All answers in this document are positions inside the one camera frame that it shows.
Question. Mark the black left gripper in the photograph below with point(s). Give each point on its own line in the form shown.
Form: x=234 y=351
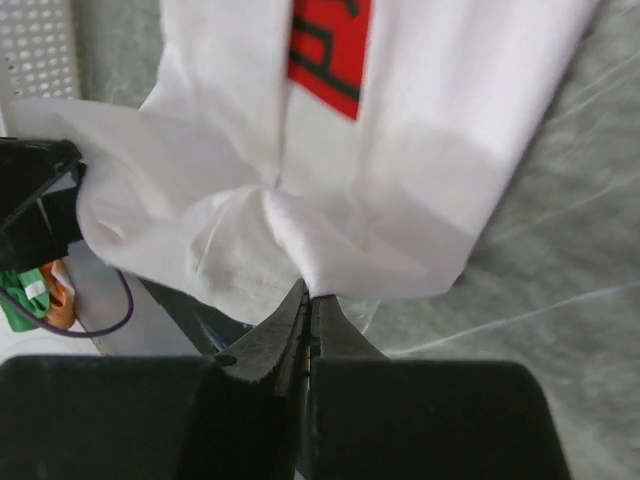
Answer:
x=39 y=186

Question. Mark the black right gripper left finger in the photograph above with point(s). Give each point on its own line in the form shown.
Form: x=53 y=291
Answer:
x=264 y=374

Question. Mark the green and orange cloth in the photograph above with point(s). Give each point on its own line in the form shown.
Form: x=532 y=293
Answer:
x=45 y=292

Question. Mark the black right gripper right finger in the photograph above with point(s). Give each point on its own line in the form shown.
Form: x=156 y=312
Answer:
x=352 y=406

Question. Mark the white perforated laundry basket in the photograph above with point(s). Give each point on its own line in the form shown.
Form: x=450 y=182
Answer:
x=38 y=55

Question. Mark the white t-shirt with red print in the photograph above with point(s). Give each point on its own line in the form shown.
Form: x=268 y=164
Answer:
x=361 y=146

